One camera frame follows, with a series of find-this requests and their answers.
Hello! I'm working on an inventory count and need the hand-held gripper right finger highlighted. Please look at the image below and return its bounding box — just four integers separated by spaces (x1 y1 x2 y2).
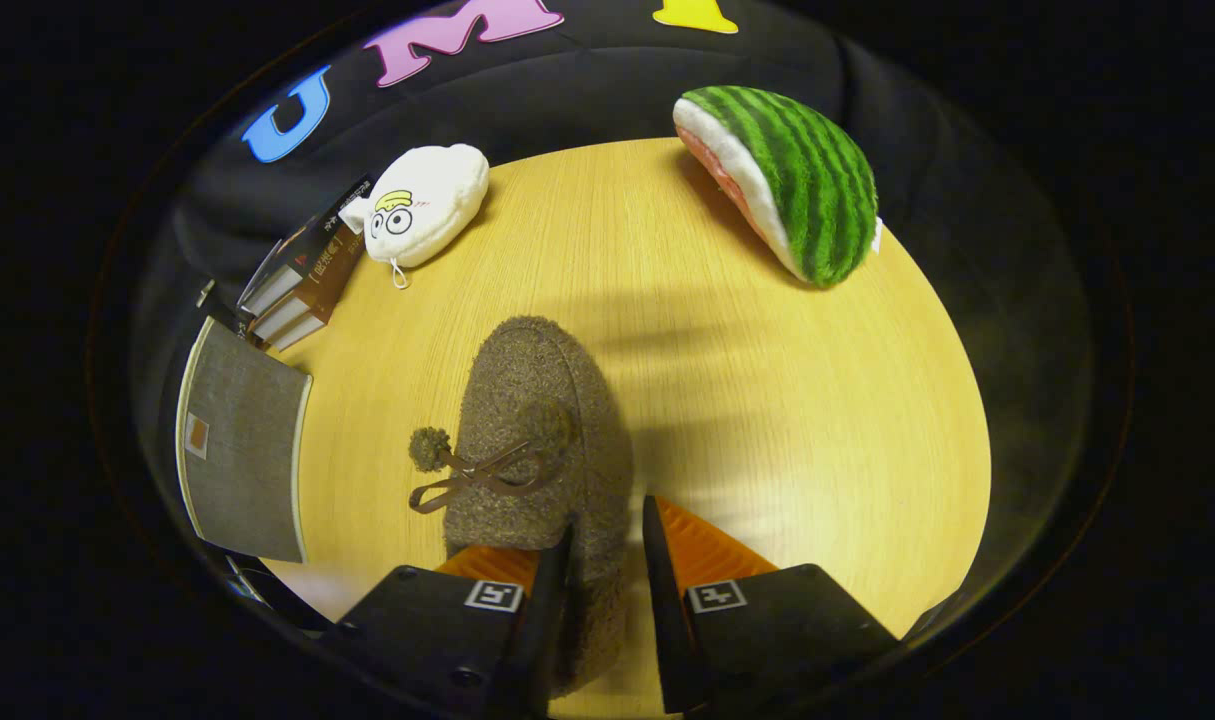
643 495 898 715

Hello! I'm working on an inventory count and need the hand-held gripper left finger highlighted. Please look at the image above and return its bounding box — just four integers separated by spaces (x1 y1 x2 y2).
317 525 575 720

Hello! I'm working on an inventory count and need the brown fuzzy slipper shoe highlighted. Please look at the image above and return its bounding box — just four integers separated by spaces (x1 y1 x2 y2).
409 316 635 698

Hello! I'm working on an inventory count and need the cream fabric storage box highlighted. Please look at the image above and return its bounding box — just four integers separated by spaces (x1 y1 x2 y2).
175 317 313 564

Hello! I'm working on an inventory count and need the brown hardcover book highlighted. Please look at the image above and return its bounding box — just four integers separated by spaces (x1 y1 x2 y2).
250 225 368 353

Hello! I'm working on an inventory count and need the white plush toy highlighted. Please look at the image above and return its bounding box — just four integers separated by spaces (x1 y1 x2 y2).
339 144 490 291

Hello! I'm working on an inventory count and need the watermelon slice plush toy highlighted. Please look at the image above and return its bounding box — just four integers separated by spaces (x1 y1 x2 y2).
673 85 883 291

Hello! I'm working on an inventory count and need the dark hardcover book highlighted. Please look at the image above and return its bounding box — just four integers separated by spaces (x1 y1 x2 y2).
237 175 373 316

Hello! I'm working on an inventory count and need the black backdrop cloth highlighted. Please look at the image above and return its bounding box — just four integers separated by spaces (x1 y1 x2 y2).
132 0 1098 621

